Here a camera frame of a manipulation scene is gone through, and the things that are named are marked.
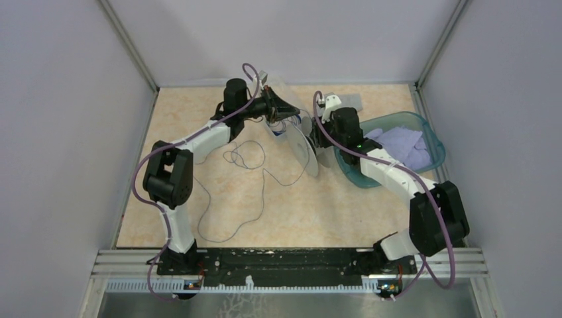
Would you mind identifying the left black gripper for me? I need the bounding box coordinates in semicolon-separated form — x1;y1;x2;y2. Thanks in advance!
239;85;300;124

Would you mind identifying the white perforated cable spool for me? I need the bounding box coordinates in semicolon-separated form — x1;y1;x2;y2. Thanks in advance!
285;123;333;177

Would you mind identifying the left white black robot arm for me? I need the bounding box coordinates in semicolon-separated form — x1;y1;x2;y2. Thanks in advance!
132;78;300;274

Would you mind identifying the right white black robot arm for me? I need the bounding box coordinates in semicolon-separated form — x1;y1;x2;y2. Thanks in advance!
313;107;470;273

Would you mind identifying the clear plastic container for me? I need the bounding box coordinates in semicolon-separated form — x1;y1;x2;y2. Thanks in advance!
263;75;311;143

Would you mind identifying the grey towel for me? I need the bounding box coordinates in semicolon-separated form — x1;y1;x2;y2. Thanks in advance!
339;93;363;112

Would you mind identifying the lavender cloth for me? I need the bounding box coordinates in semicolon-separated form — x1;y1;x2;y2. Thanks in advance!
365;127;432;170

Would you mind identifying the teal plastic basin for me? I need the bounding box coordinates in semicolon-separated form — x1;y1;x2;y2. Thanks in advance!
360;111;445;174

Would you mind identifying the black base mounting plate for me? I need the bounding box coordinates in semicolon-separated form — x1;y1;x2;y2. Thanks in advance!
156;248;418;288

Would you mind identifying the coiled blue cable in container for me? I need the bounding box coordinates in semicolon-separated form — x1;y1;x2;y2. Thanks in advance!
270;115;304;136

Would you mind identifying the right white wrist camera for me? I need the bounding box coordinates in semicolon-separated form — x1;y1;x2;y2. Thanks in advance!
318;93;342;123

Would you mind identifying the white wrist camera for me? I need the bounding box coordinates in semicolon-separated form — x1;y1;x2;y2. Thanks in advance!
318;93;342;123
253;70;268;91

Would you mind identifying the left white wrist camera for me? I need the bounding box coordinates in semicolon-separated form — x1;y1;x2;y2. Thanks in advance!
253;70;268;91

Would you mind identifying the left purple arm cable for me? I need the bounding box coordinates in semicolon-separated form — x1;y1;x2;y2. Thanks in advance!
131;62;264;303

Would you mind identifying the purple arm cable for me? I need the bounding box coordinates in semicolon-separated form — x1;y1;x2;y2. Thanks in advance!
131;62;264;303
311;90;457;302

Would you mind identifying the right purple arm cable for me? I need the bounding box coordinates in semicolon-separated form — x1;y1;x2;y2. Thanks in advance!
311;90;457;302

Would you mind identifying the aluminium frame rail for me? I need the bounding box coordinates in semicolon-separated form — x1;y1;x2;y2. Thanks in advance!
412;248;489;278

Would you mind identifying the white slotted cable duct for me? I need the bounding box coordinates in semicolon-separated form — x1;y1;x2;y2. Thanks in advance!
105;276;396;294

